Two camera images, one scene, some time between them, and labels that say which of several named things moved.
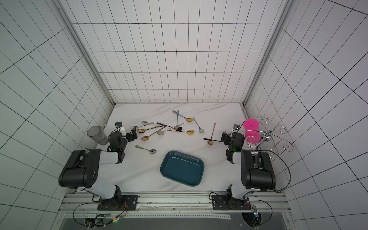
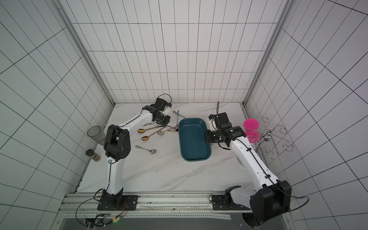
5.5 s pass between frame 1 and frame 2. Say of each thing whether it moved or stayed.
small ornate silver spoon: stayed
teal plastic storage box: moved
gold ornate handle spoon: stayed
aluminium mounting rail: stayed
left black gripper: moved
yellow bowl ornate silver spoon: stayed
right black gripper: moved
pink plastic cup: stayed
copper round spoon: stayed
